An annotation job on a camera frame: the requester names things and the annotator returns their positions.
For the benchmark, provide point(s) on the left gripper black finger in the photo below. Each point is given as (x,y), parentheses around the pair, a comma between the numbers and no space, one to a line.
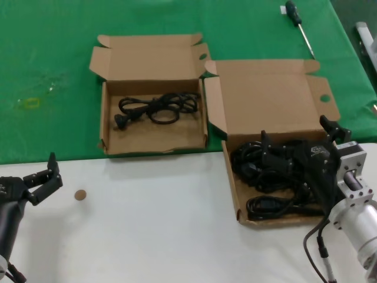
(47,185)

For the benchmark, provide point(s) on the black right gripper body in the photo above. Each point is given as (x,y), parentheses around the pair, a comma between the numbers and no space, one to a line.
(319,166)

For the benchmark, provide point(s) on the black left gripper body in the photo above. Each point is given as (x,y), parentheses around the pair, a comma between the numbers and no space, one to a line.
(11,206)

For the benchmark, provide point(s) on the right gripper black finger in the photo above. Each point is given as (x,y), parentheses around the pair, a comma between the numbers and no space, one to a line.
(340,133)
(278,159)

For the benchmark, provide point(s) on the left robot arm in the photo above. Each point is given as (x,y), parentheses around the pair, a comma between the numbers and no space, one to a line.
(2,263)

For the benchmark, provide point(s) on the open brown cardboard box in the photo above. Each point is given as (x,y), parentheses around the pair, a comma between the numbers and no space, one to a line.
(265,97)

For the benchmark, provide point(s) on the torn-edged open cardboard box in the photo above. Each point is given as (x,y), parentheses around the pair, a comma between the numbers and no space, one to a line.
(176,135)

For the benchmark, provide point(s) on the round brown cardboard disc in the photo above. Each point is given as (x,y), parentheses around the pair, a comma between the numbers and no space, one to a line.
(80,194)

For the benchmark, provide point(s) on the small white object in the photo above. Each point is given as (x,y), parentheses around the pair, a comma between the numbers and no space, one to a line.
(375,108)

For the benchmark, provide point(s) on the grey aluminium profile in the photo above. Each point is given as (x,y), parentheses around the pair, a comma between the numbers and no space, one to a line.
(363,32)

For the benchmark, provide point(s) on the small white paper tag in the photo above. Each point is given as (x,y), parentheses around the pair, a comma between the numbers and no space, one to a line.
(282,10)

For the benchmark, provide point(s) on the green table cloth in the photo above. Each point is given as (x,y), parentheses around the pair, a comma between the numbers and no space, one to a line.
(44,44)

